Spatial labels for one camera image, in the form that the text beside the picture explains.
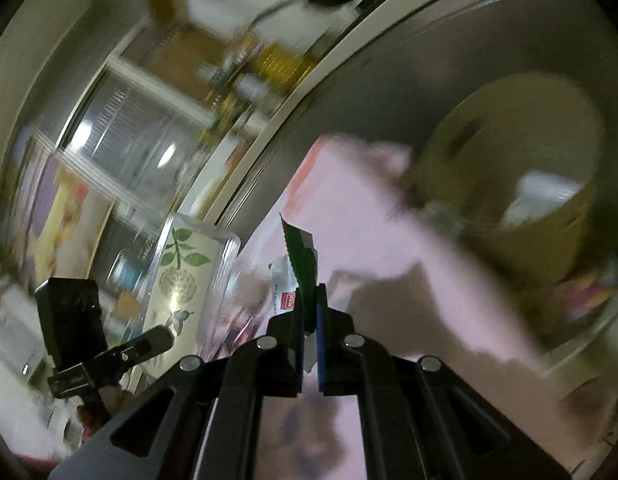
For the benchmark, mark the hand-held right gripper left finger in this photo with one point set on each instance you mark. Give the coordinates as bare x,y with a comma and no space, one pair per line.
298,345

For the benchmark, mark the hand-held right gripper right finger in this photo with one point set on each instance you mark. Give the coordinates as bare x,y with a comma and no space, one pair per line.
323,350

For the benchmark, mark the green foil wrapper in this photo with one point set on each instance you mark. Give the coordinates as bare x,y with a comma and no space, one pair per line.
300,255

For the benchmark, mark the yellow round basket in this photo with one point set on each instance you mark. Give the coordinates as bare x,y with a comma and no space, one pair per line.
539,245

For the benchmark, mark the white wrapper with red label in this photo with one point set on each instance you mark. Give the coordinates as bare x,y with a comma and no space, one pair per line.
283,280

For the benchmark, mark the pink printed tablecloth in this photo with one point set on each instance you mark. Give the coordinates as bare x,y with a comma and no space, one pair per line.
389,260

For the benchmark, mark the clear plastic box plant print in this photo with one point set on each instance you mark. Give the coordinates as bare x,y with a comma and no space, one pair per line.
189,280

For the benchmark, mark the glass window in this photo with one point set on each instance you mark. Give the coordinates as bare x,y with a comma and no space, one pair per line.
134,135

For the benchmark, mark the yellow cooking oil bottle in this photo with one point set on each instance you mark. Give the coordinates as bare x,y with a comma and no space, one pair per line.
284,67

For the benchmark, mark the colourful wall poster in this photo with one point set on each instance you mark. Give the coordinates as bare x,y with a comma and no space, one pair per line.
64,220

